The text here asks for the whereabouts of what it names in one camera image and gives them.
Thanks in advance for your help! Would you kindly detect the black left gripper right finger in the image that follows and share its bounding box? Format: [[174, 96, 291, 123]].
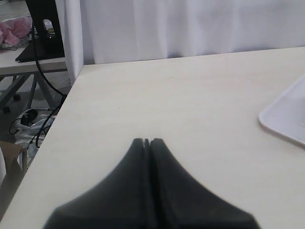
[[150, 138, 260, 229]]

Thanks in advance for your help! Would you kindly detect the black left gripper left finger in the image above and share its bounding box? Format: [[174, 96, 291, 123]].
[[44, 138, 150, 229]]

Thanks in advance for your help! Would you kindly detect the brown cardboard box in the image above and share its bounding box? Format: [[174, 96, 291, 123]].
[[0, 141, 24, 191]]

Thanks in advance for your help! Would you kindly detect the white rectangular plastic tray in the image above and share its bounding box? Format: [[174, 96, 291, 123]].
[[258, 76, 305, 146]]

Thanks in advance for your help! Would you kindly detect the white backdrop curtain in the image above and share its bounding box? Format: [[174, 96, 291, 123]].
[[56, 0, 305, 82]]

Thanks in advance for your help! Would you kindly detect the black monitor stand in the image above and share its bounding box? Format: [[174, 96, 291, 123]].
[[15, 0, 65, 62]]

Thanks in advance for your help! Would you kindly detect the pink cloth pile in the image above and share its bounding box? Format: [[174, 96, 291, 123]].
[[0, 17, 32, 46]]

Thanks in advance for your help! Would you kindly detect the black hanging power cable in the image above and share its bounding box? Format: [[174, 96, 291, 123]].
[[28, 26, 68, 148]]

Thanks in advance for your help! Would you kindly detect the white side table frame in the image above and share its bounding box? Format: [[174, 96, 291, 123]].
[[0, 51, 67, 114]]

